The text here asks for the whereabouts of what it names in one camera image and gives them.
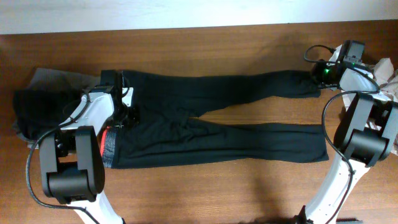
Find folded black garment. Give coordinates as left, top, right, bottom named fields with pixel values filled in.
left=12, top=90, right=81, bottom=141

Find folded grey garment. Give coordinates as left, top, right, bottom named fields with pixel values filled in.
left=15, top=68, right=100, bottom=144

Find crumpled beige garment pile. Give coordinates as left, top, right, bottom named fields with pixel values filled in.
left=341, top=57, right=398, bottom=156

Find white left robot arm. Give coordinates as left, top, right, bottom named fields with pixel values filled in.
left=39, top=86, right=134, bottom=223

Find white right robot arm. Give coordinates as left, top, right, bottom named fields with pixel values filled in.
left=294, top=61, right=397, bottom=223

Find black leggings with red waistband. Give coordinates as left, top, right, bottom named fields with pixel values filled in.
left=100, top=70, right=328, bottom=169

